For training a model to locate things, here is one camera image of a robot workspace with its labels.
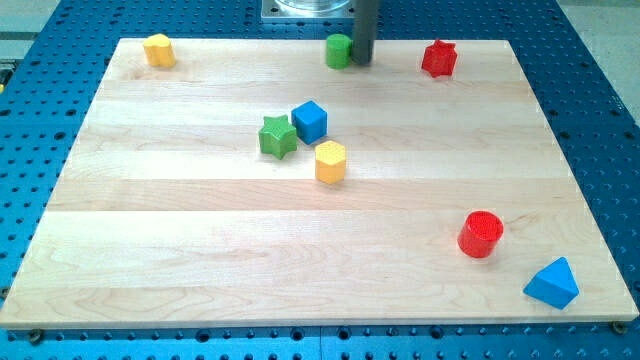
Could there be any blue cube block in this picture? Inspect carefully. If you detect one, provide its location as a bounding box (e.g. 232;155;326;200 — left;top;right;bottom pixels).
291;101;328;145

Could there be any yellow hexagon block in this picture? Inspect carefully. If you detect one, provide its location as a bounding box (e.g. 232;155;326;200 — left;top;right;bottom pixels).
315;140;347;184

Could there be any green star block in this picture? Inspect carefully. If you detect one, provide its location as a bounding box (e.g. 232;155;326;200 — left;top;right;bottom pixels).
258;115;297;160

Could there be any light wooden board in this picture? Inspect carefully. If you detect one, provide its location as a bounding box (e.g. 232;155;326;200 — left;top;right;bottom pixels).
1;38;638;329

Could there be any green cylinder block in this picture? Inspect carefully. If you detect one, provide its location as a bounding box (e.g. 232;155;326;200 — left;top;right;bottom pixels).
325;34;352;70

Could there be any red cylinder block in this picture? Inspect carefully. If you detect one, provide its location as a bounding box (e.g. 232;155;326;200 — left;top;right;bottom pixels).
457;210;504;258

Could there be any red star block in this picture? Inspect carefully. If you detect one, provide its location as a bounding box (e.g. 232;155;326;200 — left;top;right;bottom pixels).
421;39;458;78

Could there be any yellow heart block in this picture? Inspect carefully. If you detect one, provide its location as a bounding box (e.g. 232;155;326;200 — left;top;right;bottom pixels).
143;33;176;68

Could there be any blue triangle block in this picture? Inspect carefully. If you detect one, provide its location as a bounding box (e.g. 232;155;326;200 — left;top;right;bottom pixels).
523;257;580;310

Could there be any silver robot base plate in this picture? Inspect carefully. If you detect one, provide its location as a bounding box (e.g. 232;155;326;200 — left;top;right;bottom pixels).
261;0;355;20

